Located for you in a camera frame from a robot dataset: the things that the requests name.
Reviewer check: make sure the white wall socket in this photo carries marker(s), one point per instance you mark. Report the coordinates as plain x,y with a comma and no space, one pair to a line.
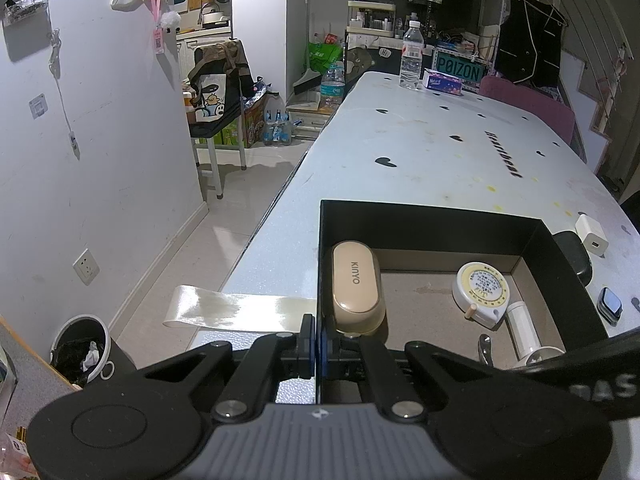
86,267

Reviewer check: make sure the black hanging garment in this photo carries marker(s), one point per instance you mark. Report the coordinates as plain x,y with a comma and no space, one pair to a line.
529,47

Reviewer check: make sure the pack of water bottles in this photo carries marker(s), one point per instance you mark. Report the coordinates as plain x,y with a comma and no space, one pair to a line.
278,128

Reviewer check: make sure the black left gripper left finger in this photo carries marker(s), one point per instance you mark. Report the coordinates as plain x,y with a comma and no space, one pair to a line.
258,371

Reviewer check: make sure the black oval case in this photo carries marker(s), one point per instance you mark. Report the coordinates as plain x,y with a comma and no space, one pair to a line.
576,254

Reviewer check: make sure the black trash bin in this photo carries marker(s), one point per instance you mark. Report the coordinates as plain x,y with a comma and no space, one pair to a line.
85,353

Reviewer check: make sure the white shelf rack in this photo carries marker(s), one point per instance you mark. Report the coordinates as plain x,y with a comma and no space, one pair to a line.
369,21

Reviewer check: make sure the green shopping bag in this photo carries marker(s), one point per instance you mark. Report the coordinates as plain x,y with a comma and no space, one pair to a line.
323,56

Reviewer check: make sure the white lint roller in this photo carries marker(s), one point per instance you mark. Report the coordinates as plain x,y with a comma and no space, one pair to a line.
528,348

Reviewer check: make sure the white usb charger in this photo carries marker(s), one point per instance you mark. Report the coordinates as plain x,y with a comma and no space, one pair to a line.
591,234

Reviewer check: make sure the white wall switch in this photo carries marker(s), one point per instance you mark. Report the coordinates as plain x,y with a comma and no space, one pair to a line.
38,106

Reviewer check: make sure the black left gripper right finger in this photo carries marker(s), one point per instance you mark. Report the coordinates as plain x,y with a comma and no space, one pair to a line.
367,363

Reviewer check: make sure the beige earbud case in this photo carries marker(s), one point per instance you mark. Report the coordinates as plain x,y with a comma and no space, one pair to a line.
358,304

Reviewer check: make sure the black cardboard box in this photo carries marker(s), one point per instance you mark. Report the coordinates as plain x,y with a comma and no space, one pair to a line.
435,239

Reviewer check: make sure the large water jug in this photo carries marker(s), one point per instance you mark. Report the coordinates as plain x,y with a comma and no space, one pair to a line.
332,86

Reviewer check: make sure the white tote bag with cartoon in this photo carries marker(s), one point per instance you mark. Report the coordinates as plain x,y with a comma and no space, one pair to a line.
208,97

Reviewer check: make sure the smartwatch with dark screen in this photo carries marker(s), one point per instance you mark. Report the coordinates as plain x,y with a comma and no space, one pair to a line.
609,306

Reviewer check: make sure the round white tape measure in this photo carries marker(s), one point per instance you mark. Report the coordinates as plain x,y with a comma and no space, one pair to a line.
481,292

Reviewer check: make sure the teal poizon box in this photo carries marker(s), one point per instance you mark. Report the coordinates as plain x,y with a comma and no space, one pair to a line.
467,68

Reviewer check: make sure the purple tissue pack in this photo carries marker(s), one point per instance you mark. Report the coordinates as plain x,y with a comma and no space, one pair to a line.
441,82

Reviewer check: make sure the clear water bottle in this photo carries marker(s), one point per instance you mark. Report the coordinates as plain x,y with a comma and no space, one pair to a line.
410,74

